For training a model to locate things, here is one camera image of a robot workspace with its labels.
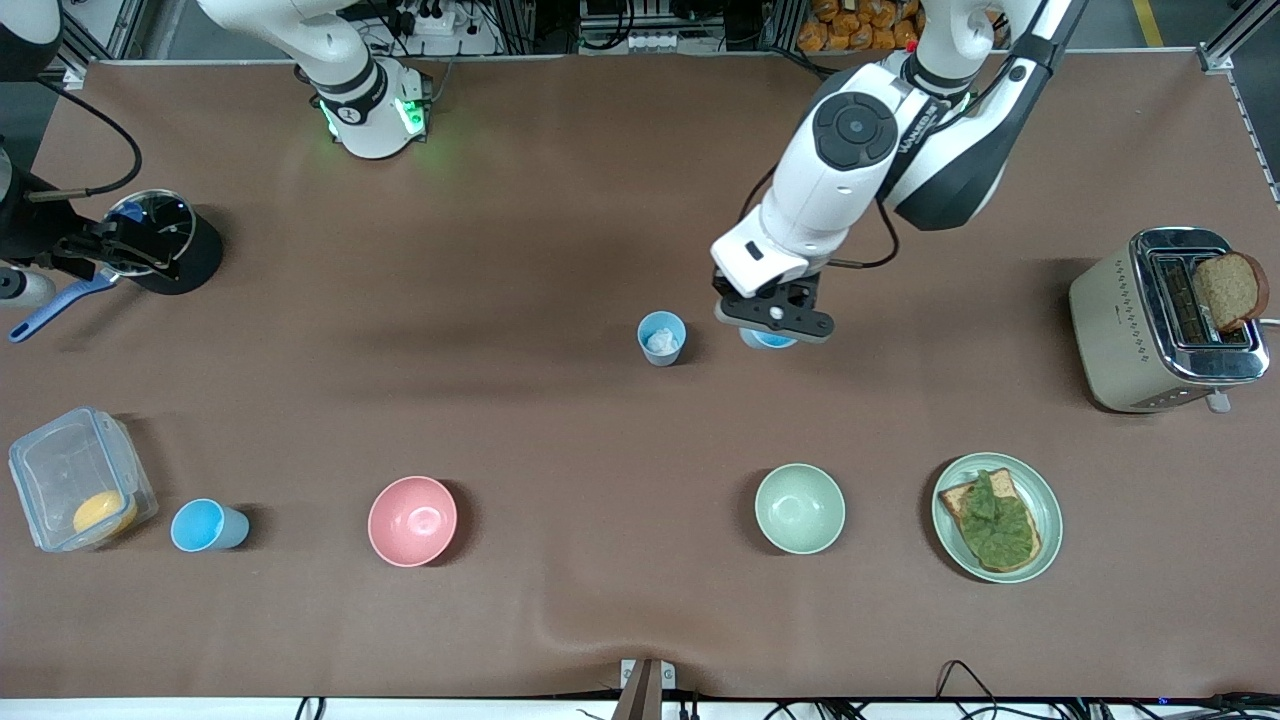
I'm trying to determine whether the aluminium frame profile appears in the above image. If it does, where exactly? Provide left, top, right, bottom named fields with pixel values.
left=55, top=0, right=141, bottom=86

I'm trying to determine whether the pale green plate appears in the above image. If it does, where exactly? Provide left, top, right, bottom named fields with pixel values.
left=931, top=452, right=1064, bottom=584

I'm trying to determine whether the metal table bracket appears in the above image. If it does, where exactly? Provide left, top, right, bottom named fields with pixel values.
left=620, top=658, right=676, bottom=720

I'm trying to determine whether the brown bread slice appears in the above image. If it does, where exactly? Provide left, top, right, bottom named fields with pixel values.
left=1193, top=251, right=1271, bottom=334

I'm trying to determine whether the pale green bowl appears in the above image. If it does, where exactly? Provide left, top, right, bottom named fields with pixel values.
left=754, top=462, right=847, bottom=555

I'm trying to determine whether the yellow round food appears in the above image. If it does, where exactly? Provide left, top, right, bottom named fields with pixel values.
left=72, top=490, right=139, bottom=541

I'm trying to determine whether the white connector strip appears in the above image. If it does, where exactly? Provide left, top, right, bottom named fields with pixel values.
left=580, top=0, right=691, bottom=53

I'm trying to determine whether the toast slice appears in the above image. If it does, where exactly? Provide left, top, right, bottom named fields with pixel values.
left=938, top=467, right=1043, bottom=574

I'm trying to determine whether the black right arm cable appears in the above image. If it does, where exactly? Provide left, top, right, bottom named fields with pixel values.
left=35, top=78, right=143, bottom=201

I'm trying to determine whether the clear plastic container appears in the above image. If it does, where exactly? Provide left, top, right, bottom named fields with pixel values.
left=8, top=406, right=159, bottom=553

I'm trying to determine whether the thin black floor cable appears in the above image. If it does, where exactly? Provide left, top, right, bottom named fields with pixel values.
left=935, top=660, right=1001, bottom=711

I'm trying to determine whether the white power strip with plugs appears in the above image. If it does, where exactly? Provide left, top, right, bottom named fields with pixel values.
left=385, top=0, right=466, bottom=36

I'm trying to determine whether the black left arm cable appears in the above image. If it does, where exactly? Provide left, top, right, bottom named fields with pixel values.
left=742, top=0, right=1063, bottom=271

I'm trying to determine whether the beige chrome toaster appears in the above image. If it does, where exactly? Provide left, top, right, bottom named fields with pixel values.
left=1068, top=227, right=1273, bottom=414

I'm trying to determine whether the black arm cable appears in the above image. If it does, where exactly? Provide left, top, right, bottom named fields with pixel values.
left=742, top=0, right=1063, bottom=271
left=35, top=78, right=143, bottom=201

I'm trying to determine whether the black saucepan blue handle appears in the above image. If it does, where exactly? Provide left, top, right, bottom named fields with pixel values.
left=8, top=188, right=225, bottom=344

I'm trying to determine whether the pink bowl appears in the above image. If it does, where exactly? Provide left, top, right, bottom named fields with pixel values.
left=367, top=475, right=459, bottom=568

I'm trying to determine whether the green lettuce leaf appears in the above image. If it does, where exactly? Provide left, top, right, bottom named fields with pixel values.
left=960, top=470, right=1039, bottom=567

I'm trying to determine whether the blue cup with white filling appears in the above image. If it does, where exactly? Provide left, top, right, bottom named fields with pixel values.
left=637, top=310, right=689, bottom=367

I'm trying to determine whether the glass lid blue knob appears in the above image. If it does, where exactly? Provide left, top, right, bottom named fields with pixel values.
left=95, top=190, right=197, bottom=279

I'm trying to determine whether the bag of orange buns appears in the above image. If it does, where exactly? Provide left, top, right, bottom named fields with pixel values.
left=797, top=0, right=926, bottom=53

